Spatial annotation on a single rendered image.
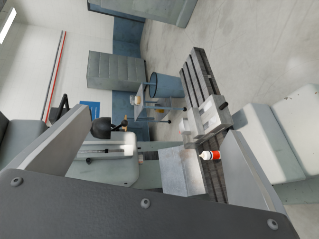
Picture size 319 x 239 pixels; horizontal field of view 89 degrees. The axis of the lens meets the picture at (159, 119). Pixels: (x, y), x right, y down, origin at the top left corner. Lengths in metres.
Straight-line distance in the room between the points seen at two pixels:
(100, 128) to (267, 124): 0.66
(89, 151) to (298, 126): 0.79
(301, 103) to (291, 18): 1.19
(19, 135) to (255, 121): 0.86
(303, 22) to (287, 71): 0.37
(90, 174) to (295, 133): 0.79
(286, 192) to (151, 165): 0.98
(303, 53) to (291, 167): 1.13
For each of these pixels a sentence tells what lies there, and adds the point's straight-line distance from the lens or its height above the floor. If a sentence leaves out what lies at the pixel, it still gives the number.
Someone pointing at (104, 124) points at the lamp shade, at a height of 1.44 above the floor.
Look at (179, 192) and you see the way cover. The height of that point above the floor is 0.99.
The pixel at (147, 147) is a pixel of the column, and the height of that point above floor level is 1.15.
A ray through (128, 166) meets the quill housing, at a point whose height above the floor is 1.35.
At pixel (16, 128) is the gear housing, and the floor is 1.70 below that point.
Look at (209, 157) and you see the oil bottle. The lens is 0.79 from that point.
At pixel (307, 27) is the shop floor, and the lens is 1.82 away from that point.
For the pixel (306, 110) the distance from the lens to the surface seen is 0.83.
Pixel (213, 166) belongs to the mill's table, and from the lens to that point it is 0.89.
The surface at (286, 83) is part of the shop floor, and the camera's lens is 1.76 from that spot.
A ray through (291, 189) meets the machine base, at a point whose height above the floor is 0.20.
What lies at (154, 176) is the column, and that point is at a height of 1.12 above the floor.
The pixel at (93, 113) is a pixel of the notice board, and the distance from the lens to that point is 5.68.
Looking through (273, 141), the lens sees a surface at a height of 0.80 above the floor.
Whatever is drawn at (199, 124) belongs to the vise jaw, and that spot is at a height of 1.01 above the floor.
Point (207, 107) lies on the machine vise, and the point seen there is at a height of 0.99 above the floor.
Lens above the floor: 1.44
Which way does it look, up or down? 19 degrees down
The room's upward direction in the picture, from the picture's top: 88 degrees counter-clockwise
